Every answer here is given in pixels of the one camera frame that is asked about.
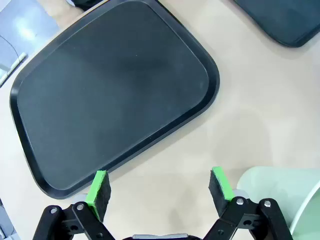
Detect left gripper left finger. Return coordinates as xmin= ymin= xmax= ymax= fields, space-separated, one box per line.
xmin=31 ymin=170 xmax=118 ymax=240

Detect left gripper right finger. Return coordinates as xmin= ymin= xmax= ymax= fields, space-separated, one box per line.
xmin=203 ymin=166 xmax=295 ymax=240

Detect pale green plastic cup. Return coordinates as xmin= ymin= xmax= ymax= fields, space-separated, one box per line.
xmin=236 ymin=166 xmax=320 ymax=240

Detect black plastic tray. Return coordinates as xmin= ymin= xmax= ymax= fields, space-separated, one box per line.
xmin=233 ymin=0 xmax=320 ymax=48
xmin=9 ymin=0 xmax=221 ymax=200

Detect person in black t-shirt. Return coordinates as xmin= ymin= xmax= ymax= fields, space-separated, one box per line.
xmin=66 ymin=0 xmax=112 ymax=12

